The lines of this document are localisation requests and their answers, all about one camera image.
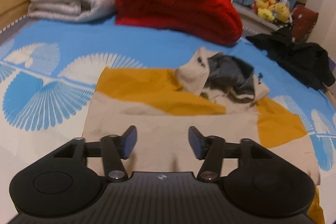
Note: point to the red folded blanket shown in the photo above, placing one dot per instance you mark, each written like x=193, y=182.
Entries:
x=216, y=21

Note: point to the yellow plush toys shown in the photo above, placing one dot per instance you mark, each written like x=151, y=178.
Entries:
x=273, y=10

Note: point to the beige and mustard jacket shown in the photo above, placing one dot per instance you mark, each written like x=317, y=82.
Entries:
x=275, y=180

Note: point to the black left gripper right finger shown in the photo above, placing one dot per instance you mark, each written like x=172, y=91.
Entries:
x=212, y=150

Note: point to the black clothes pile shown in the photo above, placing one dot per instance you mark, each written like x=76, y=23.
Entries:
x=307, y=62

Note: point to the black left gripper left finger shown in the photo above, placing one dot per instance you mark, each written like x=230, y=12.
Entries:
x=112, y=149

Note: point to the blue white patterned bedsheet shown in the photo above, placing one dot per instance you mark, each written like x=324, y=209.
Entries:
x=49, y=70

